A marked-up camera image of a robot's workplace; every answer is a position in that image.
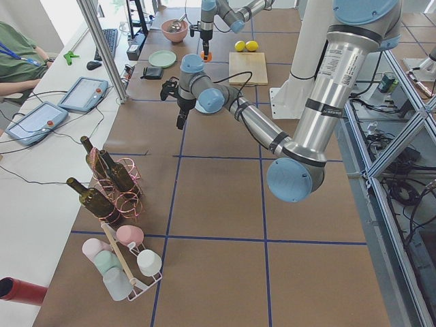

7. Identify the yellow lemon lower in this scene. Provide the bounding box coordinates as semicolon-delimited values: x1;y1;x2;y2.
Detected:
234;40;245;52

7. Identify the black computer mouse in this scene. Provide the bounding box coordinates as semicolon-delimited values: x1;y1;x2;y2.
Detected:
86;61;102;71

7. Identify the person in green shirt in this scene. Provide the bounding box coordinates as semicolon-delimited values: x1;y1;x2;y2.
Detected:
1;22;54;105

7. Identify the red cylinder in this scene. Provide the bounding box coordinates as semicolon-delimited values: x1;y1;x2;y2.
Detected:
1;277;48;306

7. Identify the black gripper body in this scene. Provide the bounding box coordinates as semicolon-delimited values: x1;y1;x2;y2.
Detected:
200;29;213;43
177;95;196;118

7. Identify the yellow lemon upper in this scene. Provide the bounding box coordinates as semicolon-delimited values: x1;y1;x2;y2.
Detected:
245;40;259;52

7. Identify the copper wire bottle rack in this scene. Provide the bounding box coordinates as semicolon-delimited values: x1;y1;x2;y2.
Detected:
86;147;143;221

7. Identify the pale blue cup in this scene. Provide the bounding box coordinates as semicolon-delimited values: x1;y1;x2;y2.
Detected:
103;267;133;301

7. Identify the pink bowl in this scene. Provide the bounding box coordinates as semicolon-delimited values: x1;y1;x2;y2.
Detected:
161;19;189;43

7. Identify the blue teach pendant far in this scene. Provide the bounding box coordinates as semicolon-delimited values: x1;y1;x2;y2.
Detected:
58;77;108;112

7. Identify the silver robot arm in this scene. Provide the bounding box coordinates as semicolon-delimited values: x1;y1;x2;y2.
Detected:
176;1;402;202
190;0;275;62

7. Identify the mint white cup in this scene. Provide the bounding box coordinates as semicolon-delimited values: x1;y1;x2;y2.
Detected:
137;249;162;277

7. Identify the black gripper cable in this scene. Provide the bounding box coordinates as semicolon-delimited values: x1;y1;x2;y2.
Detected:
204;70;253;113

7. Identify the bamboo cutting board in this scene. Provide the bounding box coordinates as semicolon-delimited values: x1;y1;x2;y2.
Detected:
229;52;268;86

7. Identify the metal ice scoop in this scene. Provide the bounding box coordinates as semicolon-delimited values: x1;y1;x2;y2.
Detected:
167;14;187;33

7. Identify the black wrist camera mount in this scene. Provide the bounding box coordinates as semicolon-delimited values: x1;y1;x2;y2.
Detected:
189;22;202;37

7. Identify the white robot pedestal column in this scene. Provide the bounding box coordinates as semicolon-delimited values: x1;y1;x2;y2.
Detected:
270;0;333;119

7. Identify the wooden rod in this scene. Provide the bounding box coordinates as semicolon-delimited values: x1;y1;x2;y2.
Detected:
100;223;136;286

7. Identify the green cup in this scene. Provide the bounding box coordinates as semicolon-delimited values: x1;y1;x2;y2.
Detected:
93;250;122;275

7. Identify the grey folded cloth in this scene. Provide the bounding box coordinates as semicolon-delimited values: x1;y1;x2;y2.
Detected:
140;66;164;80

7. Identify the white wire cup rack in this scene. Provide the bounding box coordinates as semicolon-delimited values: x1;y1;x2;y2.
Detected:
101;223;162;302

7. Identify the orange mandarin fruit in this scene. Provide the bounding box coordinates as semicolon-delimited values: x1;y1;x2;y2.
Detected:
200;51;212;62

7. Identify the blue teach pendant near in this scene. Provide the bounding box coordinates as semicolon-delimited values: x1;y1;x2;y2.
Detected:
5;102;68;146

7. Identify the aluminium frame post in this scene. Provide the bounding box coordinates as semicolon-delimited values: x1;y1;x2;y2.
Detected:
76;0;127;104

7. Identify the light green plate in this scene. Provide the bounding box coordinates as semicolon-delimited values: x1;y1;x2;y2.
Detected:
149;50;177;68

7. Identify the pale pink cup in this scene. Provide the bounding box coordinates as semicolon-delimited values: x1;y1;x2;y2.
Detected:
82;238;112;262

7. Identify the yellow lemon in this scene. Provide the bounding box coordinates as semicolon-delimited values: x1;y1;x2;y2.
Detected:
234;40;245;52
245;40;259;52

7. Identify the light blue plate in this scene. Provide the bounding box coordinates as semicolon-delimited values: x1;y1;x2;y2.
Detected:
195;102;208;114

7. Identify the black keyboard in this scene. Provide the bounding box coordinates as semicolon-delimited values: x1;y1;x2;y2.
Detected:
93;28;119;62

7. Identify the blue teach pendant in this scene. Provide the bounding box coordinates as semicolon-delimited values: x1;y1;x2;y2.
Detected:
58;77;108;112
5;102;68;146

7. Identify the dark wine bottle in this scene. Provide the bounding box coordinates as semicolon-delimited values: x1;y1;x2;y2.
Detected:
99;150;139;193
66;177;121;223
80;136;107;180

